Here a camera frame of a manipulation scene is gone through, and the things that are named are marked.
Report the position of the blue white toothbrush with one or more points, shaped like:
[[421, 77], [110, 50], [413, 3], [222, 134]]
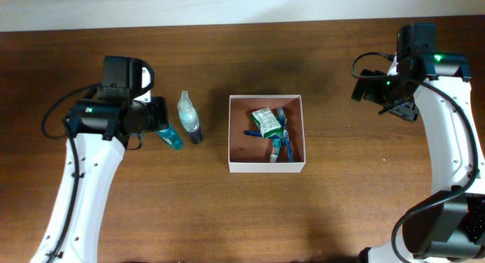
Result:
[[281, 116]]

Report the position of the white cardboard box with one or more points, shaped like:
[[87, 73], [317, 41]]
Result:
[[251, 154]]

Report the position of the teal mouthwash bottle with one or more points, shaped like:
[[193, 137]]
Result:
[[171, 137]]

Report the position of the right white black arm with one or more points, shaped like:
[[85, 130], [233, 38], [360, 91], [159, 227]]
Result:
[[425, 83]]

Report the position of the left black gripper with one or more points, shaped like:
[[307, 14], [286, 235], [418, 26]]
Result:
[[161, 118]]

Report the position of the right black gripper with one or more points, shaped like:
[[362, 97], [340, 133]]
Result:
[[408, 110]]

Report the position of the teal toothpaste tube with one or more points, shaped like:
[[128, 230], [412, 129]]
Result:
[[277, 144]]

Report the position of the green white soap packet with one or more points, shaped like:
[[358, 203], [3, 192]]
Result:
[[267, 123]]

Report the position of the blue disposable razor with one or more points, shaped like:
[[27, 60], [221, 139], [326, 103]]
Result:
[[252, 133]]

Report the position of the clear foam soap bottle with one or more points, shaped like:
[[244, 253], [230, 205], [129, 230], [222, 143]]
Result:
[[189, 118]]

